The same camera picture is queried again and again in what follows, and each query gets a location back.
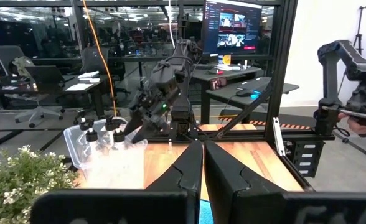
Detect black tripod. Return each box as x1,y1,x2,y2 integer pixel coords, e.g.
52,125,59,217
353,5,366,56

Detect dark desk with papers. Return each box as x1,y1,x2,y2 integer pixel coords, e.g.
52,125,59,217
0,73,106,119

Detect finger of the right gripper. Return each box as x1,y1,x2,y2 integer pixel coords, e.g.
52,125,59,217
123,108,144,136
132,123,161,144

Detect black box white labels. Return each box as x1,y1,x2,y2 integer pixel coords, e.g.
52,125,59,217
290,141,326,179

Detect computer mouse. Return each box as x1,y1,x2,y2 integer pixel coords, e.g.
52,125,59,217
235,88,256,98

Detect small clear dropper bottle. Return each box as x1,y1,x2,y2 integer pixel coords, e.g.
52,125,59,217
110,124,140,175

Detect clear soap pump bottle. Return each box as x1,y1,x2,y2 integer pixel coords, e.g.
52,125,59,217
78,116,109,169
103,114,123,147

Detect small potted green plant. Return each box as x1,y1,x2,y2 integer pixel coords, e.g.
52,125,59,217
0,144,80,224

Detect grey office chair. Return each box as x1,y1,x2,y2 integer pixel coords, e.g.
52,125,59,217
0,45,66,129

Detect black desk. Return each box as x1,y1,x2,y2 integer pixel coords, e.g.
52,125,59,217
190,65,301,125

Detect yellow cable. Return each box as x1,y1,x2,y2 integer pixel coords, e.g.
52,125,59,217
82,0,119,118

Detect computer monitor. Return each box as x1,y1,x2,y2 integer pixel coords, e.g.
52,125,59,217
201,0,264,57

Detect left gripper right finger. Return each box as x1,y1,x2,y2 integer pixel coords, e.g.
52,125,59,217
204,139,366,224

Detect white metal bracket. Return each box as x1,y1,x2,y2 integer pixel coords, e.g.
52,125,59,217
271,116,287,157

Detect clear plastic bin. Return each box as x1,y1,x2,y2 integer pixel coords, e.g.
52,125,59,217
63,117,149,190

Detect person's hand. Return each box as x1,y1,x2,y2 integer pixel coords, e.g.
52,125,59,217
337,111,366,152

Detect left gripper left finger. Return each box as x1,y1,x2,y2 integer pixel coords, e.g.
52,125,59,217
30,139,204,224

